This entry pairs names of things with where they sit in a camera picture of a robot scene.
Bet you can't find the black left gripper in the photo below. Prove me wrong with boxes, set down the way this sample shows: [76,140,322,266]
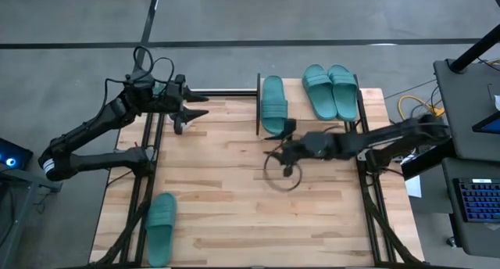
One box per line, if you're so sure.
[157,73,211,137]

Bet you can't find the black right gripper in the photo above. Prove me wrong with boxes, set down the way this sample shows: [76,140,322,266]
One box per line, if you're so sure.
[263,118,338,179]

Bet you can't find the teal rubber slide sandal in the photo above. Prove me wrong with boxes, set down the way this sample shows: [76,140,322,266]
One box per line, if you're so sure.
[145,192,178,268]
[327,63,359,123]
[260,75,289,136]
[302,63,338,122]

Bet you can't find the green snake plant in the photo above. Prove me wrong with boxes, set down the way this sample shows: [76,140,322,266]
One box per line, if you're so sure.
[152,82,168,99]

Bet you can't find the white paper sheet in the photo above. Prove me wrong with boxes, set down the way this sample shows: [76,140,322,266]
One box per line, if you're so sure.
[403,153,423,199]

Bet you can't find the grey desk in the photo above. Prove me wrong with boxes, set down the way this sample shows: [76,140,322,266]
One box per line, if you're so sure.
[432,59,500,163]

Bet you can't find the black device with blue light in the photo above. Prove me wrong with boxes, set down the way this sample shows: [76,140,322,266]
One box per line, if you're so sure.
[0,137,34,170]

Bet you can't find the grey metal stand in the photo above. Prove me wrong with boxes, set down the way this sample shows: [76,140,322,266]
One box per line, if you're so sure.
[0,162,64,269]

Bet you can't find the backlit black keyboard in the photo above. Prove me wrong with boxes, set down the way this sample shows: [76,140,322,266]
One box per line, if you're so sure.
[452,178,500,224]

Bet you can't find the laptop with blue screen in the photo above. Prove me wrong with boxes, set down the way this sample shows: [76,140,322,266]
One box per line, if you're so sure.
[471,111,500,135]

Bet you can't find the dark keyboard desk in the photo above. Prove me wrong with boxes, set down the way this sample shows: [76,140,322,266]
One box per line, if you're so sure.
[440,157,500,259]

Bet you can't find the black pole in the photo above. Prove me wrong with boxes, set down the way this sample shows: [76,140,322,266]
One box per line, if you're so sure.
[448,23,500,74]

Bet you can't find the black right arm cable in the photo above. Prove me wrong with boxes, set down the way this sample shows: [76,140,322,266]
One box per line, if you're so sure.
[262,151,304,193]

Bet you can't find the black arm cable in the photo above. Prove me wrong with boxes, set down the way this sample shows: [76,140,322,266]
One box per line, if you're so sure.
[102,45,176,106]
[262,151,304,193]

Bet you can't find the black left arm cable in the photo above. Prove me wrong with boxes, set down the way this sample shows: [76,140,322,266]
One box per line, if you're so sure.
[102,45,176,106]

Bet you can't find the black aluminium rig frame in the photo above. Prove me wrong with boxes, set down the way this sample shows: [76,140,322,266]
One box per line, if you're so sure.
[87,75,427,269]

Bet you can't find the thin black cable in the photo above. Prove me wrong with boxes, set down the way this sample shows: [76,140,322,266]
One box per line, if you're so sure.
[384,79,438,101]

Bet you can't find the yellow cable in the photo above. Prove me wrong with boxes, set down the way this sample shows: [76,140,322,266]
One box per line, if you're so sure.
[397,95,446,127]

